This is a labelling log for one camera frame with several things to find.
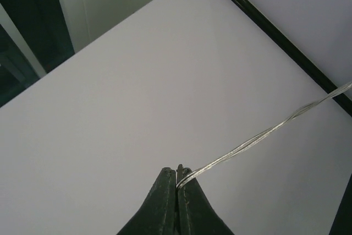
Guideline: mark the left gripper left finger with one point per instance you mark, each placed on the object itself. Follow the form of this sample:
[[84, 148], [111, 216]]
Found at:
[[157, 213]]

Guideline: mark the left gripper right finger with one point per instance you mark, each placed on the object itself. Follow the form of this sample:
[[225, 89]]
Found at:
[[195, 215]]

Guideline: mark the black right frame post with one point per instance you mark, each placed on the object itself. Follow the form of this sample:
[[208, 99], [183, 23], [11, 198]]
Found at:
[[315, 34]]

